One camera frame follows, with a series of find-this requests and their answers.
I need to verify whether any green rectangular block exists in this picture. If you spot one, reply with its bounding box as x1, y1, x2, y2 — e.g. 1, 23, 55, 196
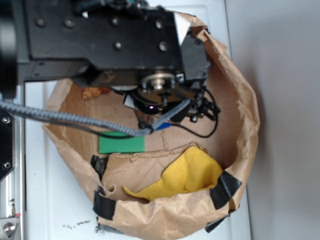
98, 131, 145, 154

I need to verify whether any orange spiral seashell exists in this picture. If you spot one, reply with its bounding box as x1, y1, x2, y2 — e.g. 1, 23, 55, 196
81, 86, 111, 100

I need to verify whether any brown paper bag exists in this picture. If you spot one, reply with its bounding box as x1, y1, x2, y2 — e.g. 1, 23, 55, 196
43, 13, 260, 240

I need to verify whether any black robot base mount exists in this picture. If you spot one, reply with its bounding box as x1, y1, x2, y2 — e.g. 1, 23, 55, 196
0, 109, 15, 182

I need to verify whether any grey braided cable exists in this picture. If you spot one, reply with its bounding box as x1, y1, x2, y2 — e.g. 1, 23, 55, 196
0, 98, 191, 137

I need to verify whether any yellow cloth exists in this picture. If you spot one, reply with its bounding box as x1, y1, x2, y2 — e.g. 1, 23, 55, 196
123, 146, 223, 202

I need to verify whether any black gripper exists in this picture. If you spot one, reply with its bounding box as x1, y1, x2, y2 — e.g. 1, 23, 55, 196
111, 31, 220, 123

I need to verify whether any aluminium rail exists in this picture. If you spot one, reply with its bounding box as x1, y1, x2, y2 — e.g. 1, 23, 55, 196
0, 99, 27, 240

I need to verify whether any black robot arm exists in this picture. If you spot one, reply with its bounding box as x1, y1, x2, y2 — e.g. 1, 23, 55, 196
0, 0, 220, 121

